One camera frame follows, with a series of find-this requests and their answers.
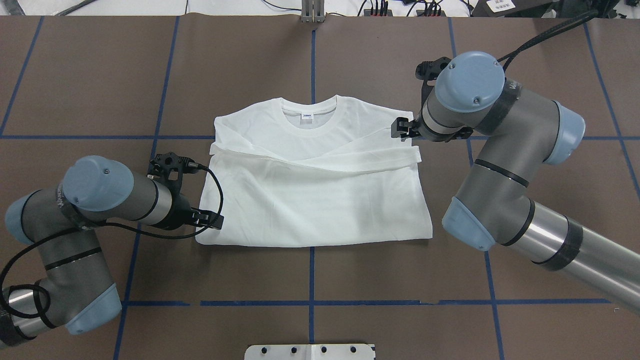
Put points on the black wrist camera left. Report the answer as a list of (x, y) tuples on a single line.
[(169, 168)]

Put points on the black power strip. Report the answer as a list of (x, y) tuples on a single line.
[(431, 9), (377, 8)]

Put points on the grey aluminium frame post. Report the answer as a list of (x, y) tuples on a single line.
[(313, 11)]

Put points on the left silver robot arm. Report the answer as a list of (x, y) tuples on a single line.
[(78, 291)]

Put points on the white long-sleeve printed shirt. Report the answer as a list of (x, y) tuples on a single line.
[(312, 175)]

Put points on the dark box with label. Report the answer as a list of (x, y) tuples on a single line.
[(514, 8)]

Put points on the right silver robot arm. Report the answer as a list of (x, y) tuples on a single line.
[(471, 93)]

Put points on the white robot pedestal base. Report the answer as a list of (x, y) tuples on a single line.
[(328, 351)]

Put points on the black power strip left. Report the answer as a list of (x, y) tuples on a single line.
[(377, 8)]

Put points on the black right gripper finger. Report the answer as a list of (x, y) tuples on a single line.
[(404, 129)]

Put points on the black power strip right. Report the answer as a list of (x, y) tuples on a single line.
[(431, 9)]

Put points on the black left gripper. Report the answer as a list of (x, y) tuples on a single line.
[(178, 212)]

